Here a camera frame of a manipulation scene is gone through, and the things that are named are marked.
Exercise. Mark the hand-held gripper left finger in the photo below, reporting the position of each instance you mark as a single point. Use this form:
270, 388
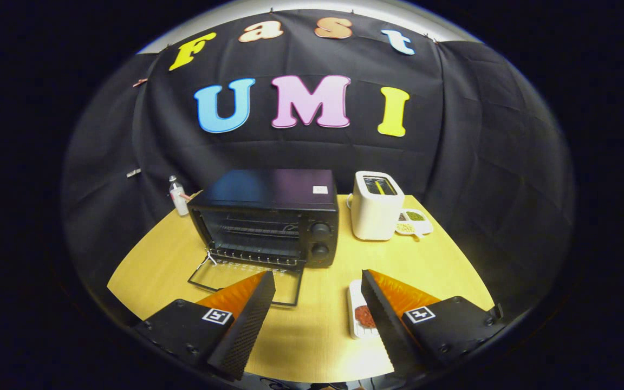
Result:
247, 325

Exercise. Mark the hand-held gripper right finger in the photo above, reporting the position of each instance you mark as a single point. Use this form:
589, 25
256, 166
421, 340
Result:
390, 325

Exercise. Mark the brown steak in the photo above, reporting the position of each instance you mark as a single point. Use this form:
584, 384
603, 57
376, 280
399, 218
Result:
363, 317

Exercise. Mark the black toaster oven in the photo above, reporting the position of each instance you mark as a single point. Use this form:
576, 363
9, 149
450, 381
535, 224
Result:
268, 187

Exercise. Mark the white toaster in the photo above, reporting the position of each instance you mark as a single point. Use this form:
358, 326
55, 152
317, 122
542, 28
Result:
374, 216

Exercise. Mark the white rectangular dish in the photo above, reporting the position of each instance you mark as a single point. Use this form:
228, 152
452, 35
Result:
354, 292

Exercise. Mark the white divided dish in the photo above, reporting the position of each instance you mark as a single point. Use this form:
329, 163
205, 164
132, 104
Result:
415, 216

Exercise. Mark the clear plastic bottle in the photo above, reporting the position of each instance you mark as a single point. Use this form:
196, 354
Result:
179, 203

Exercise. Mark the white clip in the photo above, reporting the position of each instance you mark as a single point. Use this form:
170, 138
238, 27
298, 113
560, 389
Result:
134, 173

